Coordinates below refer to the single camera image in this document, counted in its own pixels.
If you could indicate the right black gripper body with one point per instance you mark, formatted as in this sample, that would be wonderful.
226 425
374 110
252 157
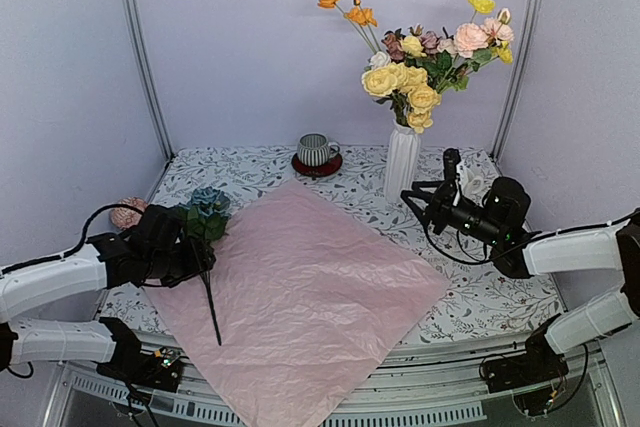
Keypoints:
484 230

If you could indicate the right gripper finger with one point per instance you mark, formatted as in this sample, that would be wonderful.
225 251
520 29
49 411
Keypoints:
426 185
419 202

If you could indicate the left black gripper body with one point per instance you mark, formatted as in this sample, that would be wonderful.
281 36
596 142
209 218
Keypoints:
171 269

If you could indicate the blue hydrangea flower stem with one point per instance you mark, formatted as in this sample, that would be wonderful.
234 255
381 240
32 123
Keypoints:
205 216

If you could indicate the cream yellow rose stem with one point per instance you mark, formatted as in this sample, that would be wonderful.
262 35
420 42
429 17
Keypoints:
410 90

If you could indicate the pink rose flower stem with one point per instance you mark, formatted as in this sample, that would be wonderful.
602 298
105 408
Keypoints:
426 42

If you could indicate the purple pink wrapping paper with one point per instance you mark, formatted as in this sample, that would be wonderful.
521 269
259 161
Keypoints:
306 302

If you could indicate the peach pink rose stem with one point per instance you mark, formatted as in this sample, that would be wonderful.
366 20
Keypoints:
457 74

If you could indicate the orange flower stem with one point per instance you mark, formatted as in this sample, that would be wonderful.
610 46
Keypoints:
360 18

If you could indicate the yellow poppy flower stem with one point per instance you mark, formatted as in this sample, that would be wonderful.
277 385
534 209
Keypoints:
495 33

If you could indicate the dusty pink rose stem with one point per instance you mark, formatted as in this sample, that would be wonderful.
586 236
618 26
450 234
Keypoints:
393 52

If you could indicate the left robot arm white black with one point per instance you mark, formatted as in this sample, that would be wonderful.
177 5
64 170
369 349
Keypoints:
37 282

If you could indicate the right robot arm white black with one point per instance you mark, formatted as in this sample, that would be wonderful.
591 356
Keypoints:
607 252

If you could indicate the white ribbed vase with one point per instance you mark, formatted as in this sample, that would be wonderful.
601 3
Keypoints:
401 162

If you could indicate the cream mug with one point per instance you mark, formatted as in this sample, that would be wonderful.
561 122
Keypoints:
475 184

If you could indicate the red patterned bowl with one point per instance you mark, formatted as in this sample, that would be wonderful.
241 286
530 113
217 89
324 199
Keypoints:
130 214

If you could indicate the striped grey cup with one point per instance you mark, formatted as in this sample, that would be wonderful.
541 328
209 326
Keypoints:
316 149

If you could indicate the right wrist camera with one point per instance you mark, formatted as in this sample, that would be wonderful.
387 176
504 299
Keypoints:
456 173

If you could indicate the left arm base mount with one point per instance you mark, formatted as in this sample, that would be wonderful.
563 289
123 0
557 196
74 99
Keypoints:
145 369

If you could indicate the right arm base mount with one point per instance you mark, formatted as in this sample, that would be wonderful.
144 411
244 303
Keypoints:
503 373

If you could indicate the front aluminium rail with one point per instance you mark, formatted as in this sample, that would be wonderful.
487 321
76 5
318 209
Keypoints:
438 386

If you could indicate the right aluminium frame post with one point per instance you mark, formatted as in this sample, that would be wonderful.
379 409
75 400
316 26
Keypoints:
517 78

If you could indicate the aluminium frame post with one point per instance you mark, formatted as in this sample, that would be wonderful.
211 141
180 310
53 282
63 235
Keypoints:
517 78
136 34

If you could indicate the left aluminium frame post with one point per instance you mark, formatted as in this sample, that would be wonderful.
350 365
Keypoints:
136 34

